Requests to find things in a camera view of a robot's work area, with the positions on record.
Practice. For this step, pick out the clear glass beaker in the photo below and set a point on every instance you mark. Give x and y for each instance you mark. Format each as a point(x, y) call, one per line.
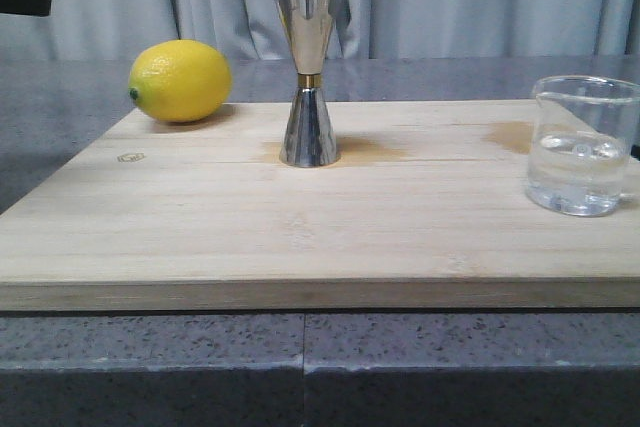
point(581, 143)

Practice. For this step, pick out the yellow lemon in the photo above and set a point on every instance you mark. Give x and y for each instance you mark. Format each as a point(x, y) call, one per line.
point(179, 81)

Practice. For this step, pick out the grey curtain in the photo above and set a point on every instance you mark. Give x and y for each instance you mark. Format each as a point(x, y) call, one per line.
point(379, 29)

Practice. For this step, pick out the steel hourglass jigger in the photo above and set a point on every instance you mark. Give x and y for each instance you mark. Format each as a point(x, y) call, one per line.
point(309, 139)

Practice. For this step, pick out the light wooden cutting board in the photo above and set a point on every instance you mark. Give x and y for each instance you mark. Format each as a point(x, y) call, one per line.
point(425, 208)

